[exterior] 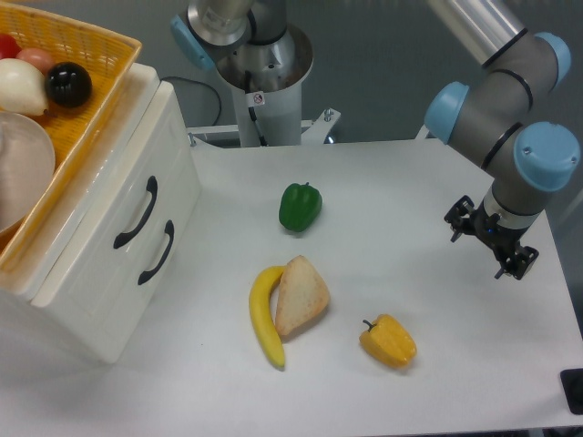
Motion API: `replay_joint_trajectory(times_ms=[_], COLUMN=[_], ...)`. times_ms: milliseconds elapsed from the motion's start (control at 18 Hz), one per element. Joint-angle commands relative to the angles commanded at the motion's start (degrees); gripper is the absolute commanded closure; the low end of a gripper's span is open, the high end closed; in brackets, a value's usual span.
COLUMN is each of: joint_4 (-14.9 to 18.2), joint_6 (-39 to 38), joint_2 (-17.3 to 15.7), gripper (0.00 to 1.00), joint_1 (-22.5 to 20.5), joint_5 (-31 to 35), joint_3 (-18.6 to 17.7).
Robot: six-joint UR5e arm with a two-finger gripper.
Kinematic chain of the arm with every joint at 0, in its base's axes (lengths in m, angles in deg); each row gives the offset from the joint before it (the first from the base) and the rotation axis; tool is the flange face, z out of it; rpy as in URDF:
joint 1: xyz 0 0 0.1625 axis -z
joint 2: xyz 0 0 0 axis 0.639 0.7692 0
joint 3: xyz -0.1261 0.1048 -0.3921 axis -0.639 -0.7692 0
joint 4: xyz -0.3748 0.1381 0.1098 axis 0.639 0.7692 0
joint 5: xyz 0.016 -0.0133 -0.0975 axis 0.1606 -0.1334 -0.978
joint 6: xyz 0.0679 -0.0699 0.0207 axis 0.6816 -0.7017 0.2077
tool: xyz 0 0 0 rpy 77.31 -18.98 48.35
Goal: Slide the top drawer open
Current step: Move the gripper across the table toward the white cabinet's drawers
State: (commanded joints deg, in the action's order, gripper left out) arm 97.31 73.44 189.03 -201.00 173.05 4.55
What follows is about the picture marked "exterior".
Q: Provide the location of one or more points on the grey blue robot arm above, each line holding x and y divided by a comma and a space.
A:
528, 164

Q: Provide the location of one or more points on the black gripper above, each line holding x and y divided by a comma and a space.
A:
514, 259

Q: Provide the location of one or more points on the white onion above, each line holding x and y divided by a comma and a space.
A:
22, 88

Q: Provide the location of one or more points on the black object at table edge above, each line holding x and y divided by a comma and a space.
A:
572, 382

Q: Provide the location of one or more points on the black lower drawer handle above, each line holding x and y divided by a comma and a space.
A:
163, 254

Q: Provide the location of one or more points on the yellow wicker basket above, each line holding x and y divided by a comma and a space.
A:
93, 63

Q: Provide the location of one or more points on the red tomato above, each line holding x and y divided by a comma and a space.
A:
9, 48

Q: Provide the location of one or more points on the yellow banana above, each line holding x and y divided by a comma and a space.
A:
260, 314

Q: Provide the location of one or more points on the black round fruit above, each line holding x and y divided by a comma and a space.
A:
68, 84

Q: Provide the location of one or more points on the black top drawer handle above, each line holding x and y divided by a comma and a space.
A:
144, 211

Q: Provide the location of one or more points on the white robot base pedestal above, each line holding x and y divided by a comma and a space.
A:
266, 84

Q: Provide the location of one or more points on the white drawer cabinet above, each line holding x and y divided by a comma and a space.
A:
98, 338

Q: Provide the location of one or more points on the black drawer handle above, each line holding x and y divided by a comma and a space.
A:
163, 254
144, 211

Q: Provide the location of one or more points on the pink peach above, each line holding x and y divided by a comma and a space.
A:
38, 58

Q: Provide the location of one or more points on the green bell pepper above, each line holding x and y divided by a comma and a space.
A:
300, 206

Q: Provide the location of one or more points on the yellow bell pepper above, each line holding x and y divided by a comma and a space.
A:
386, 340

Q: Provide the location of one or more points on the triangular bread slice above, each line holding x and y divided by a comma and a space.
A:
303, 296

